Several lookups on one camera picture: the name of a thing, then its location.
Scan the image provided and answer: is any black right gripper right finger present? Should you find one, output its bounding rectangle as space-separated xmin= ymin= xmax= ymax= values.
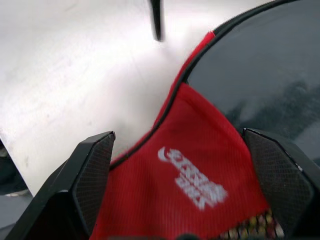
xmin=241 ymin=127 xmax=320 ymax=240

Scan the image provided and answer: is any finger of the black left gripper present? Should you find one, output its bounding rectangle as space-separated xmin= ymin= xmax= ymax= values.
xmin=148 ymin=0 xmax=166 ymax=42

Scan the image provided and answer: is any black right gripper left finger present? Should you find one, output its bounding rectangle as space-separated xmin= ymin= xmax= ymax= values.
xmin=4 ymin=130 xmax=117 ymax=240

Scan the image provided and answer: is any black red paddle case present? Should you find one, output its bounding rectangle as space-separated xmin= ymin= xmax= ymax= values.
xmin=88 ymin=0 xmax=320 ymax=240

